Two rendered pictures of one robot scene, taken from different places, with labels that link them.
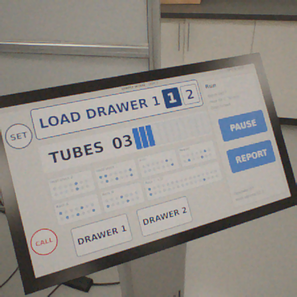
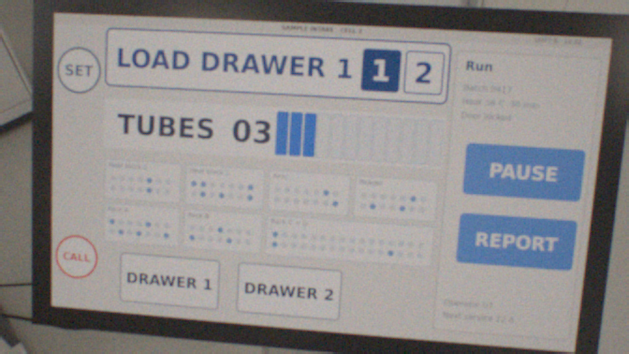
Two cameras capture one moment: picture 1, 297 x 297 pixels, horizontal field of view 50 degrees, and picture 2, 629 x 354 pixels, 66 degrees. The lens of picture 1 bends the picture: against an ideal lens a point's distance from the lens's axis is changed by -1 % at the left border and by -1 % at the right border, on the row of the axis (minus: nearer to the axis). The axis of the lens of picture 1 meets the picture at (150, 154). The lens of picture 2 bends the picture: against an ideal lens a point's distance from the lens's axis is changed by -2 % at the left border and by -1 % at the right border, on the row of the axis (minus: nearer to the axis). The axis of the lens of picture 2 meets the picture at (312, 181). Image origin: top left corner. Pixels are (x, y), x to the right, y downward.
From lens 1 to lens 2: 23 cm
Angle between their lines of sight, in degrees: 21
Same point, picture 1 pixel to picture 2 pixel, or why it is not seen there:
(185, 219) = (326, 311)
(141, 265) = not seen: hidden behind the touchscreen
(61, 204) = (118, 207)
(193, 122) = (410, 134)
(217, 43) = not seen: outside the picture
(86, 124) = (196, 81)
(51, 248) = (84, 271)
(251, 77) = (591, 69)
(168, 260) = not seen: hidden behind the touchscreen
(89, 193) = (167, 204)
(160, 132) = (330, 135)
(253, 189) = (491, 308)
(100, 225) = (169, 265)
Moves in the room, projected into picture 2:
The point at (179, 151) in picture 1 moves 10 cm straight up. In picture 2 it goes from (359, 184) to (369, 86)
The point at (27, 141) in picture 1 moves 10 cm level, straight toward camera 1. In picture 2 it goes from (90, 83) to (45, 160)
